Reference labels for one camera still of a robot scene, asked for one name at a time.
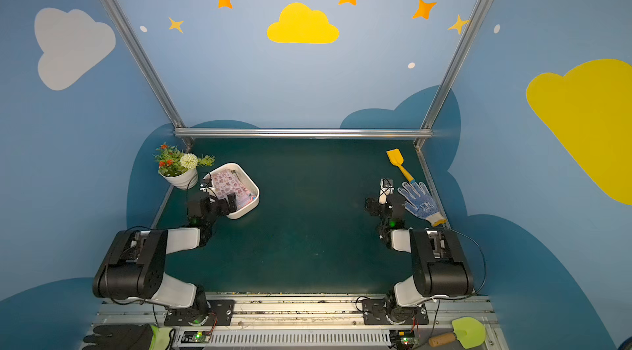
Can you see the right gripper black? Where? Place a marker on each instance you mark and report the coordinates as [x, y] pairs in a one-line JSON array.
[[378, 204]]

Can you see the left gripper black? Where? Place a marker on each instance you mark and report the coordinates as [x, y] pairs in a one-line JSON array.
[[220, 204]]

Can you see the white plastic storage box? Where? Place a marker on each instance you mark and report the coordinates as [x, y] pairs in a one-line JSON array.
[[244, 177]]

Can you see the pink bear sticker sheet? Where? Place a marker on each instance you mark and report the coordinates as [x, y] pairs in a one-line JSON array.
[[226, 182]]

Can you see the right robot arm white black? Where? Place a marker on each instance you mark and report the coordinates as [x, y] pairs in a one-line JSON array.
[[439, 268]]

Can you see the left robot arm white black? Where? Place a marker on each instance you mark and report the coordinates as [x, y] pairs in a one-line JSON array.
[[133, 269]]

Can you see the blue dotted work glove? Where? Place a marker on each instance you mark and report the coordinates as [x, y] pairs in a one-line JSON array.
[[420, 203]]

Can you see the white pot artificial flowers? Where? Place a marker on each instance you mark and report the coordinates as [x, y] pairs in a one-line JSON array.
[[180, 169]]

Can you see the yellow toy shovel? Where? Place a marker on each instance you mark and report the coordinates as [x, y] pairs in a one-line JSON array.
[[396, 158]]

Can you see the black green glove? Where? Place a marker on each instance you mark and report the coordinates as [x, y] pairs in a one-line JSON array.
[[129, 337]]

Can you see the aluminium frame back bar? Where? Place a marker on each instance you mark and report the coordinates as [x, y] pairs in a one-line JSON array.
[[302, 133]]

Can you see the aluminium frame right post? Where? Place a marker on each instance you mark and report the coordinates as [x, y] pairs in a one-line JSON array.
[[479, 12]]

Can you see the aluminium frame post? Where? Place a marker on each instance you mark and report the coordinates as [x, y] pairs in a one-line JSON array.
[[126, 31], [479, 12]]

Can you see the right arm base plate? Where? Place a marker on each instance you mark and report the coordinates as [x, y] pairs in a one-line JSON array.
[[385, 311]]

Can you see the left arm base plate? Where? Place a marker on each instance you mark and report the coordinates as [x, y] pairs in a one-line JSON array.
[[216, 313]]

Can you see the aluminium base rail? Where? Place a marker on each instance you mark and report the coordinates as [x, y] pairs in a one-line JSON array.
[[268, 311]]

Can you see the white vented cable duct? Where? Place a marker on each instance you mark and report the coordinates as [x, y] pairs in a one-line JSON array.
[[300, 338]]

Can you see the green toy trowel wooden handle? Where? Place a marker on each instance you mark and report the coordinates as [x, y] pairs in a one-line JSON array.
[[468, 331]]

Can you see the aluminium frame left post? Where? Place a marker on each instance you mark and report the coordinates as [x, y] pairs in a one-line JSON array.
[[126, 31]]

